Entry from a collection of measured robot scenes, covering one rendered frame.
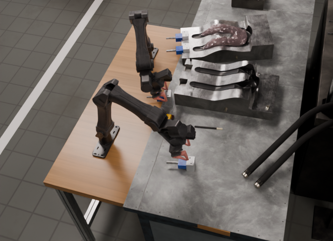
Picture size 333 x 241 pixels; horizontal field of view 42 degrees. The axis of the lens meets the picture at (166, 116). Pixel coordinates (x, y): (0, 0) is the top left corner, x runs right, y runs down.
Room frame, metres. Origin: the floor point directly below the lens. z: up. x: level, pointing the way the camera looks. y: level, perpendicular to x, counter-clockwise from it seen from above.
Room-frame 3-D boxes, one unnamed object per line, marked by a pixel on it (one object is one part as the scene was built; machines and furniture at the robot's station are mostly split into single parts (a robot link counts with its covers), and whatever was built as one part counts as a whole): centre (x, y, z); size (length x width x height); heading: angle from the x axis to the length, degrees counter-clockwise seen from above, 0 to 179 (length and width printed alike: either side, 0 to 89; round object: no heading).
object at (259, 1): (2.28, -0.62, 0.83); 0.20 x 0.15 x 0.07; 68
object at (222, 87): (1.54, -0.32, 0.92); 0.35 x 0.16 x 0.09; 68
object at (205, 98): (1.53, -0.33, 0.87); 0.50 x 0.26 x 0.14; 68
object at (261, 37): (1.89, -0.39, 0.85); 0.50 x 0.26 x 0.11; 85
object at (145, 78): (1.51, 0.07, 1.03); 0.12 x 0.09 x 0.12; 178
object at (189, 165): (1.12, -0.04, 0.83); 0.13 x 0.05 x 0.05; 77
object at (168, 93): (1.55, 0.03, 0.83); 0.13 x 0.05 x 0.05; 81
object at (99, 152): (1.32, 0.31, 0.84); 0.20 x 0.07 x 0.08; 155
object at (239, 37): (1.88, -0.39, 0.90); 0.26 x 0.18 x 0.08; 85
